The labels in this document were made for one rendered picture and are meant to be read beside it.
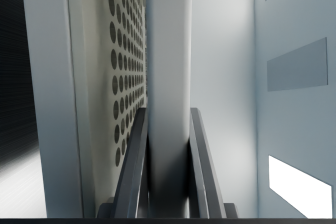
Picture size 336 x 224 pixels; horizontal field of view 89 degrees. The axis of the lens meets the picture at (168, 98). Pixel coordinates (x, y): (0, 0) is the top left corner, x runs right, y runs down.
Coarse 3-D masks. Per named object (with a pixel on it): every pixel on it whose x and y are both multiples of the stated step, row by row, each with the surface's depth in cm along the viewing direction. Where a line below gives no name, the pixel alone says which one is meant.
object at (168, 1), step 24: (168, 0) 7; (168, 24) 7; (168, 48) 7; (168, 72) 8; (168, 96) 8; (168, 120) 8; (168, 144) 8; (168, 168) 8; (168, 192) 8; (168, 216) 8
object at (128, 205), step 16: (144, 112) 10; (144, 128) 9; (128, 144) 8; (144, 144) 8; (128, 160) 7; (144, 160) 7; (128, 176) 6; (144, 176) 7; (128, 192) 6; (144, 192) 7; (112, 208) 6; (128, 208) 6; (144, 208) 7
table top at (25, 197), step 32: (0, 0) 11; (0, 32) 11; (0, 64) 11; (0, 96) 11; (32, 96) 14; (0, 128) 11; (32, 128) 14; (0, 160) 11; (32, 160) 14; (0, 192) 11; (32, 192) 14
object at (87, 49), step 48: (48, 0) 7; (96, 0) 9; (48, 48) 7; (96, 48) 9; (144, 48) 30; (48, 96) 8; (96, 96) 9; (144, 96) 30; (48, 144) 8; (96, 144) 9; (48, 192) 8; (96, 192) 9
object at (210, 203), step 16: (192, 112) 10; (192, 128) 9; (192, 144) 8; (208, 144) 8; (192, 160) 7; (208, 160) 7; (192, 176) 7; (208, 176) 6; (192, 192) 7; (208, 192) 6; (192, 208) 7; (208, 208) 6; (224, 208) 6
